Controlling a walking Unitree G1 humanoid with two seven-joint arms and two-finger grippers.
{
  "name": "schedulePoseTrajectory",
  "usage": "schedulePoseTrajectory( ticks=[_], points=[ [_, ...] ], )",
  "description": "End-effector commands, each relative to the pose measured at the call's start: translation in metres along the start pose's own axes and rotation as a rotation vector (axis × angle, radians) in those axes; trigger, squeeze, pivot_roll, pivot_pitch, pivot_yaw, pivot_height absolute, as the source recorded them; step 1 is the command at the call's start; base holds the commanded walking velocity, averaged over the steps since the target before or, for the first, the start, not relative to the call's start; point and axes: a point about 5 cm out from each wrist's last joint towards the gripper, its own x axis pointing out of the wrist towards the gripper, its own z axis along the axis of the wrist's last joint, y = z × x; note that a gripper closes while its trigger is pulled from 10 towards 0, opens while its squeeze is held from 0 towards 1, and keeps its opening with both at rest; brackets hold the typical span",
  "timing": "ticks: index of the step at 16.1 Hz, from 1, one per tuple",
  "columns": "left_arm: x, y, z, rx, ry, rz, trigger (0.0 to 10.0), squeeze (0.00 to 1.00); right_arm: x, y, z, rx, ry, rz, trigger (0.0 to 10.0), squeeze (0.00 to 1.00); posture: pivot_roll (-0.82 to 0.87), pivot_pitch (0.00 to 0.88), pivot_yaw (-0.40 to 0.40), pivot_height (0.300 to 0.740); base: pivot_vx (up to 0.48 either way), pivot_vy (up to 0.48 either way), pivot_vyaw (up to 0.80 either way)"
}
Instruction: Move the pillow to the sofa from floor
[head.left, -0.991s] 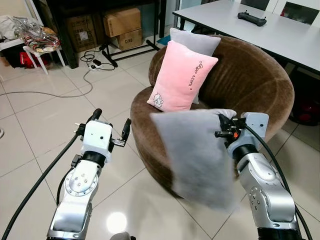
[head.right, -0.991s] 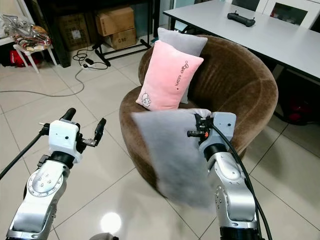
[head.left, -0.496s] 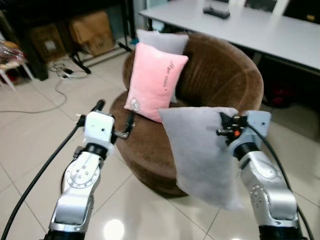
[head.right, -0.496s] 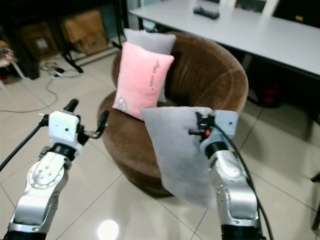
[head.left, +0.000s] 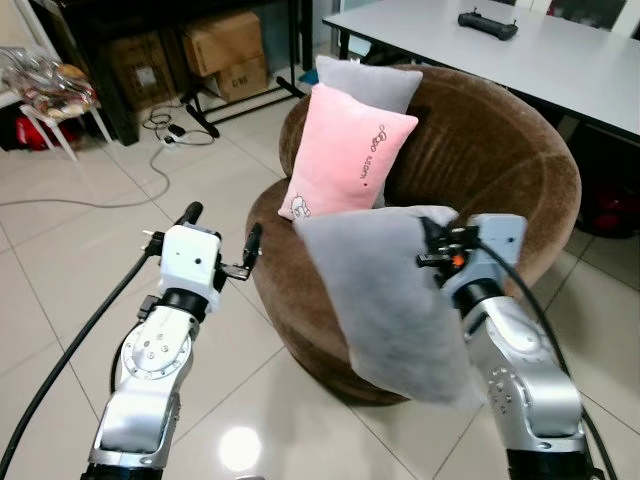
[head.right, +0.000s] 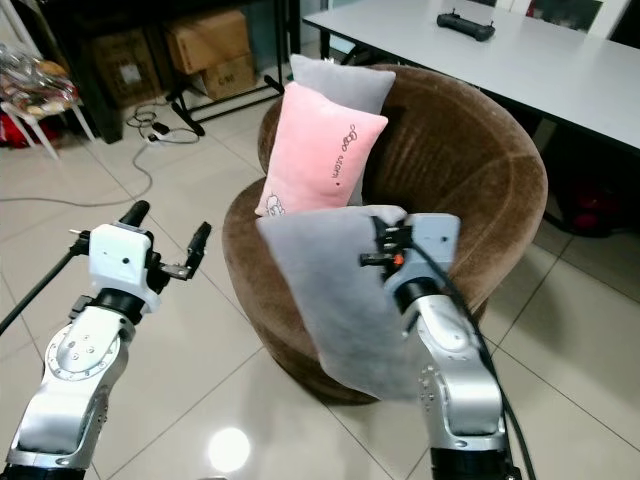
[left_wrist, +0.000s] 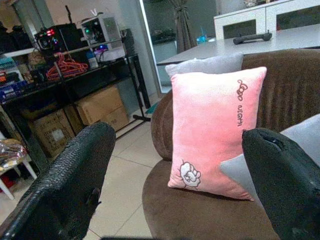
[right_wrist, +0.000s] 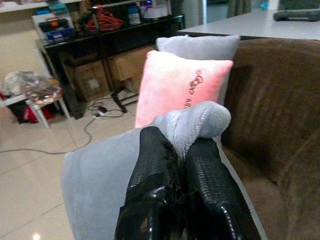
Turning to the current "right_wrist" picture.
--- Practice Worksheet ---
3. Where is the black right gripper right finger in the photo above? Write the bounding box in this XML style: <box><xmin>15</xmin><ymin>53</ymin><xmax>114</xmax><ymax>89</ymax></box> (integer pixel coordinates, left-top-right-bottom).
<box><xmin>178</xmin><ymin>137</ymin><xmax>262</xmax><ymax>240</ymax></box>

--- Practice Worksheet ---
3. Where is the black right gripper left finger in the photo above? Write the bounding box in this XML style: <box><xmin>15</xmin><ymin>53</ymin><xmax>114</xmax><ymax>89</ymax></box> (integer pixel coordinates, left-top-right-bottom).
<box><xmin>114</xmin><ymin>126</ymin><xmax>181</xmax><ymax>240</ymax></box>

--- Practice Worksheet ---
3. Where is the light grey fleece pillow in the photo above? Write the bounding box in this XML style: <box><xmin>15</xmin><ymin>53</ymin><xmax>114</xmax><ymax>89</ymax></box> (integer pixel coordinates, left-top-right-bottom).
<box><xmin>60</xmin><ymin>101</ymin><xmax>270</xmax><ymax>240</ymax></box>
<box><xmin>156</xmin><ymin>34</ymin><xmax>241</xmax><ymax>106</ymax></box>

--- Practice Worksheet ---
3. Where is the brown velvet round sofa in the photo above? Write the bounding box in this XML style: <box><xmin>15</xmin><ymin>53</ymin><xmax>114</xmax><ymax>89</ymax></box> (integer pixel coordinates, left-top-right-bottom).
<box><xmin>219</xmin><ymin>38</ymin><xmax>320</xmax><ymax>240</ymax></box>

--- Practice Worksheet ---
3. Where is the pink plush pillow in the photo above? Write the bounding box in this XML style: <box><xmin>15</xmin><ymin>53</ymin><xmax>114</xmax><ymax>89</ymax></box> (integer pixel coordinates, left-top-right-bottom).
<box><xmin>134</xmin><ymin>49</ymin><xmax>235</xmax><ymax>128</ymax></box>

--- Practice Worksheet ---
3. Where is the black stand foot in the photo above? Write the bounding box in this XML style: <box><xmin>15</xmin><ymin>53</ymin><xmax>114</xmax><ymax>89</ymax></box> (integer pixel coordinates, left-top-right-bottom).
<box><xmin>111</xmin><ymin>86</ymin><xmax>138</xmax><ymax>113</ymax></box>

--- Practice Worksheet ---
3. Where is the cardboard box with white label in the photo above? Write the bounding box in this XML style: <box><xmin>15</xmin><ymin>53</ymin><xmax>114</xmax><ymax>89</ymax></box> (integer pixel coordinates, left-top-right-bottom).
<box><xmin>73</xmin><ymin>61</ymin><xmax>111</xmax><ymax>102</ymax></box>

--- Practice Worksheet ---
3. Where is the plain brown cardboard box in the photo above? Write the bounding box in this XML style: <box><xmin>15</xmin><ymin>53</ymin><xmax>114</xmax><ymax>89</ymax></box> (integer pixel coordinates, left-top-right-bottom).
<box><xmin>107</xmin><ymin>47</ymin><xmax>153</xmax><ymax>81</ymax></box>

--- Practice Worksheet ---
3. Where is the small white side table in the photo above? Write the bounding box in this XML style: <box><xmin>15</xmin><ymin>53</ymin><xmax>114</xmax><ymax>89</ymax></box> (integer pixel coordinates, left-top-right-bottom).
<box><xmin>0</xmin><ymin>93</ymin><xmax>72</xmax><ymax>130</ymax></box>

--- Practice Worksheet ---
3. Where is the red bag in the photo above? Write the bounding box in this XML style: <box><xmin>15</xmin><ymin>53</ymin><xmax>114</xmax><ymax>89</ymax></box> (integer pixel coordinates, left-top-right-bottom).
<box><xmin>8</xmin><ymin>102</ymin><xmax>55</xmax><ymax>125</ymax></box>

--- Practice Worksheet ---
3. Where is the clear plastic bag pile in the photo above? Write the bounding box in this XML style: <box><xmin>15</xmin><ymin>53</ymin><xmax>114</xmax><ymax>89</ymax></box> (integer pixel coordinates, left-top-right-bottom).
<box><xmin>1</xmin><ymin>71</ymin><xmax>63</xmax><ymax>101</ymax></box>

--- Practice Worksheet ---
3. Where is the black shelf table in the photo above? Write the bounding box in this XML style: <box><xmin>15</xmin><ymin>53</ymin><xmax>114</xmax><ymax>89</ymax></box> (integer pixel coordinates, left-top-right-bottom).
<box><xmin>43</xmin><ymin>14</ymin><xmax>186</xmax><ymax>120</ymax></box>

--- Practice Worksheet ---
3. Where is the grey table with black legs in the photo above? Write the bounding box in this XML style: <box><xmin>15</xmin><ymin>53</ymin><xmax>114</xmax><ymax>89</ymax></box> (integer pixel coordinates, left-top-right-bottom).
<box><xmin>176</xmin><ymin>8</ymin><xmax>320</xmax><ymax>41</ymax></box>

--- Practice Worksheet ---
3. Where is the white jar with blue lid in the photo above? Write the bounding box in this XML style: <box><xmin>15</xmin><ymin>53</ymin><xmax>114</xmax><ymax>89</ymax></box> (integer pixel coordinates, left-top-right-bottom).
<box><xmin>127</xmin><ymin>4</ymin><xmax>141</xmax><ymax>26</ymax></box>

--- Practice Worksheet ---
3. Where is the orange hanger bundle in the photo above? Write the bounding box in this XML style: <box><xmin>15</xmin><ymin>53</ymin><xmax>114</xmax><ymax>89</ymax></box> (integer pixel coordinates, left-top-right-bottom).
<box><xmin>84</xmin><ymin>7</ymin><xmax>123</xmax><ymax>32</ymax></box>

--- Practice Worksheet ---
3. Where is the blue storage bin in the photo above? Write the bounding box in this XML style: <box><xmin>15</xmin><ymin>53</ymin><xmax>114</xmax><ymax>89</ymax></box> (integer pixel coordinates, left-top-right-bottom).
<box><xmin>46</xmin><ymin>27</ymin><xmax>76</xmax><ymax>42</ymax></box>

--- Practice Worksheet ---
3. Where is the black toolbox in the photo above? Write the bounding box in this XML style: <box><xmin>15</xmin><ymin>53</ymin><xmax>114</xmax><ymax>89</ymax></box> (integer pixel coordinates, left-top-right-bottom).
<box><xmin>38</xmin><ymin>18</ymin><xmax>70</xmax><ymax>33</ymax></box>

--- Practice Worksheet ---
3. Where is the dark grey flat case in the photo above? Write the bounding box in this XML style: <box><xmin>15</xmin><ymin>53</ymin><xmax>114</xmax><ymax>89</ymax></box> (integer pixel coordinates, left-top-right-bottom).
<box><xmin>273</xmin><ymin>9</ymin><xmax>320</xmax><ymax>23</ymax></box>

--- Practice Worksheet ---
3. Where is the grey floor cable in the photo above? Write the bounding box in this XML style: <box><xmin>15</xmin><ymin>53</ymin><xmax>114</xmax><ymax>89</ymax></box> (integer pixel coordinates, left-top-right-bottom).
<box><xmin>0</xmin><ymin>114</ymin><xmax>101</xmax><ymax>155</ymax></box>

